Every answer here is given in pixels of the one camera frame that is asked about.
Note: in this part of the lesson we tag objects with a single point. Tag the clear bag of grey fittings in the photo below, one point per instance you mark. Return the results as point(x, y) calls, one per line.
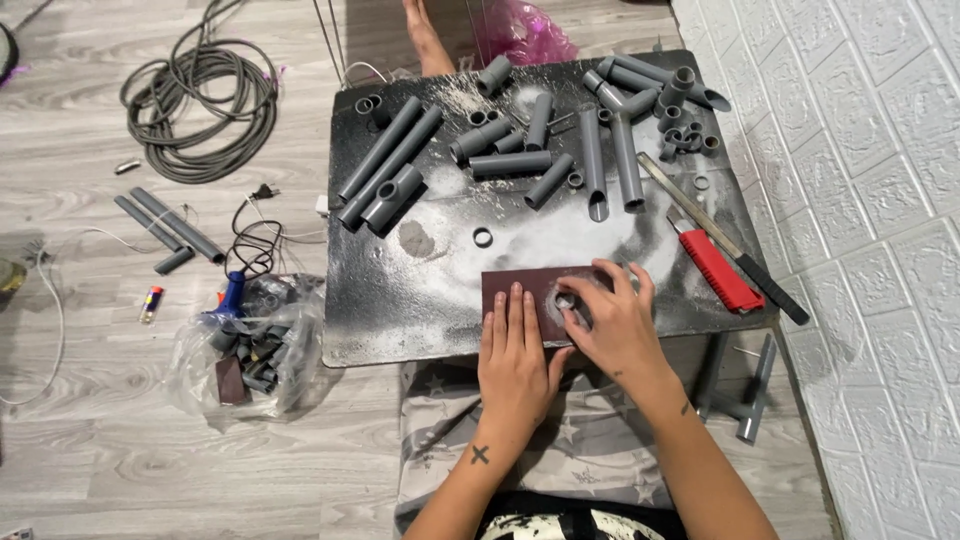
point(251, 352)

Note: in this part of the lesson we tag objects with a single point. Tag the grey tee pipe fitting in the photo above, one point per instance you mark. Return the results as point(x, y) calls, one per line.
point(394, 196)

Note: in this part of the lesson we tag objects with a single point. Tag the small silver cylinder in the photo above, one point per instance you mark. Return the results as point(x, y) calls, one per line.
point(127, 166)

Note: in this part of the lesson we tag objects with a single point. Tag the cluster of small grey rings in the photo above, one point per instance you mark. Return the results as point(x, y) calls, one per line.
point(686, 139)

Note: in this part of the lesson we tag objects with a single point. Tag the white power adapter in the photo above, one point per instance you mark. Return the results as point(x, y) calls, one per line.
point(322, 205)

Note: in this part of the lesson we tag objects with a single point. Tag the medium grey pipe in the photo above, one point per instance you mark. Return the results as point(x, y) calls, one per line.
point(180, 225)
point(146, 223)

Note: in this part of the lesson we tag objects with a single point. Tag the person's right hand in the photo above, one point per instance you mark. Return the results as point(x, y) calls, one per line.
point(622, 337)

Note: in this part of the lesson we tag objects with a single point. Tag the grey pipe with slanted end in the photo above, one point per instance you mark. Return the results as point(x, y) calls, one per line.
point(645, 75)

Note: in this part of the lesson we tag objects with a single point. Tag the folded brown sandpaper piece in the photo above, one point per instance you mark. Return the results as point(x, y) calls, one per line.
point(229, 380)

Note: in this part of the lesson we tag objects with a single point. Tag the grey star print shorts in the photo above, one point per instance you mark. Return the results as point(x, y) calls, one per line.
point(592, 442)

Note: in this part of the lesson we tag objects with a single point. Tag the red utility knife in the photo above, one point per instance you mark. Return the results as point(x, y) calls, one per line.
point(716, 270)

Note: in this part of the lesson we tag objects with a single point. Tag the grey pipe with coupling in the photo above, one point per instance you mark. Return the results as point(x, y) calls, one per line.
point(480, 140)

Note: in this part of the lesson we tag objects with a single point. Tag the blue glue gun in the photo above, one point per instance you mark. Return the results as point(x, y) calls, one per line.
point(232, 294)

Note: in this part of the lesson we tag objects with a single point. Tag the thin metal rods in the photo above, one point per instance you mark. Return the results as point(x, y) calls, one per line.
point(334, 41)

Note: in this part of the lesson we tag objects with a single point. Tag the brown sandpaper sheet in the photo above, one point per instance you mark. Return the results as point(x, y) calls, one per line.
point(502, 289)

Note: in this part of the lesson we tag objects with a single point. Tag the pink plastic bag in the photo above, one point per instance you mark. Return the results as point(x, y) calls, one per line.
point(529, 30)

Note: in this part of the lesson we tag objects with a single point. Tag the grey forked pipe assembly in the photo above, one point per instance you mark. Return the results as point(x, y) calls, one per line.
point(626, 157)

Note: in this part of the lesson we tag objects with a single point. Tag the short grey pipe piece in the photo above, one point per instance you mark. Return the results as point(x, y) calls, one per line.
point(495, 75)
point(549, 181)
point(538, 121)
point(510, 163)
point(510, 142)

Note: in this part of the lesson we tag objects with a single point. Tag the grey pipe frame assembly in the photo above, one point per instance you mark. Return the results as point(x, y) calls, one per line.
point(756, 394)

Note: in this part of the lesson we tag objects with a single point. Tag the person's left hand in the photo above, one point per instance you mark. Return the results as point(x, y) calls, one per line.
point(517, 390)

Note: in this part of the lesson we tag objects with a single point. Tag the grey pipe with notched end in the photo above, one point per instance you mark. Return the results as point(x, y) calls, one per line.
point(592, 161)

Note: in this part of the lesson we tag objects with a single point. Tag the stubby grey pipe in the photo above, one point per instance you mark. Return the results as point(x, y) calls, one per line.
point(174, 260)

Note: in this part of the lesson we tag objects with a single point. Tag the black and white shirt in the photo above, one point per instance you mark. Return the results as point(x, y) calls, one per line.
point(570, 521)

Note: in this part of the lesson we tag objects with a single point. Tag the long grey pipe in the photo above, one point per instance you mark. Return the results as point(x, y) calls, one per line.
point(397, 165)
point(382, 146)

